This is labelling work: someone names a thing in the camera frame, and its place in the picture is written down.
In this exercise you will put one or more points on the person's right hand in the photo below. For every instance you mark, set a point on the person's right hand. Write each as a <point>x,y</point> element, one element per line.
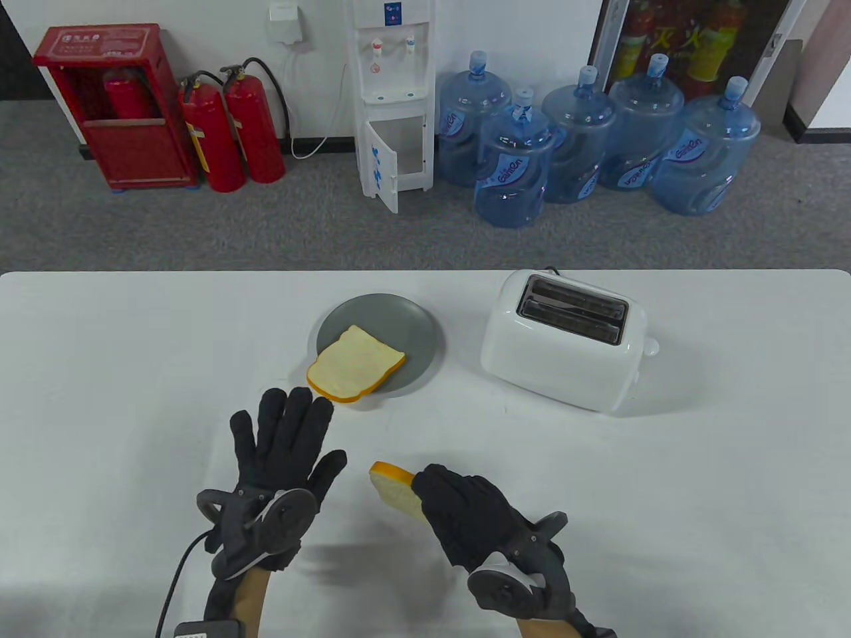
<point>469,518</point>

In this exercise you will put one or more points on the person's left hand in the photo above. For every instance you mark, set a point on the person's left hand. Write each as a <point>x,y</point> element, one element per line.
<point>286,458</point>

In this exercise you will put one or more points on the person's left thumb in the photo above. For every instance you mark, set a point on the person's left thumb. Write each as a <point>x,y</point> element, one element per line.
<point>330,472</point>

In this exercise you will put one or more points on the person's right fingers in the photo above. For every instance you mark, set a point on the person's right fingers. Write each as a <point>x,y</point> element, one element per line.
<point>449,492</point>

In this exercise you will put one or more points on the person's left little finger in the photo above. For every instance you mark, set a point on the person's left little finger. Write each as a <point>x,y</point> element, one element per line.
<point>243,438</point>

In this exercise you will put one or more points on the person's left middle finger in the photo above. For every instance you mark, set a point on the person's left middle finger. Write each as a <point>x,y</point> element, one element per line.
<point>297,422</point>

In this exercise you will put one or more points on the toast bread slice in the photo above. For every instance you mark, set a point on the toast bread slice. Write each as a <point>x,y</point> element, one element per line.
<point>356,365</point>
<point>395,488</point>

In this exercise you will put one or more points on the person's left forearm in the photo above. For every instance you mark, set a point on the person's left forearm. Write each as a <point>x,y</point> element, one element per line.
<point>251,601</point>

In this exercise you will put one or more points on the person's right forearm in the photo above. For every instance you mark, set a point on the person's right forearm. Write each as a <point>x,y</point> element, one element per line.
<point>542,628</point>

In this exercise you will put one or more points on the grey left wrist tracker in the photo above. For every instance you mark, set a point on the grey left wrist tracker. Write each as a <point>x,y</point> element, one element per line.
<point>279,525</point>

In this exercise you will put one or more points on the grey wrist tracker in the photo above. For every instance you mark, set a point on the grey wrist tracker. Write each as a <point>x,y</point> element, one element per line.
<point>279,525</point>
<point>512,588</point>

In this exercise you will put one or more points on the grey right wrist tracker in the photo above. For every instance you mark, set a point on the grey right wrist tracker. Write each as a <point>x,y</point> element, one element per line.
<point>512,588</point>

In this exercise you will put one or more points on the grey round plate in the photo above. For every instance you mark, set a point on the grey round plate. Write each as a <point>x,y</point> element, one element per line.
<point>405,325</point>

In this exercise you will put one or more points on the white two-slot toaster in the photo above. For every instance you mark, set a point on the white two-slot toaster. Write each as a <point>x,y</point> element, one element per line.
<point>552,362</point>

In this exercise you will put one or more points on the red fire extinguisher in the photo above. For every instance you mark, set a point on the red fire extinguisher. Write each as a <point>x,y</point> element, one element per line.
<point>213,143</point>
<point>256,129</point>

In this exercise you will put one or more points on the red fire extinguisher cabinet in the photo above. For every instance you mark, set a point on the red fire extinguisher cabinet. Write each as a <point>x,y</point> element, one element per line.
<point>136,146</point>

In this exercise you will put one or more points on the blue water jug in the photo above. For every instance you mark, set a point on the blue water jug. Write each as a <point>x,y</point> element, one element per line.
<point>512,173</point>
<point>582,133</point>
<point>462,113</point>
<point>711,159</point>
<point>645,113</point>

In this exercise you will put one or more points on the red extinguisher inside cabinet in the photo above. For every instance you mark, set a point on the red extinguisher inside cabinet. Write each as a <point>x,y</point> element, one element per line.
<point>129,96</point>

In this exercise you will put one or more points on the white water dispenser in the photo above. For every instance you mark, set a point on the white water dispenser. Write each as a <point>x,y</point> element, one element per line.
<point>392,73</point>

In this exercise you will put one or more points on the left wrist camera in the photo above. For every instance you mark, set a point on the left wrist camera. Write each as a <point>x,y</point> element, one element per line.
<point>209,629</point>

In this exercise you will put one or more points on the white wall box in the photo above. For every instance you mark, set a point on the white wall box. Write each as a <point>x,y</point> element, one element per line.
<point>287,23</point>

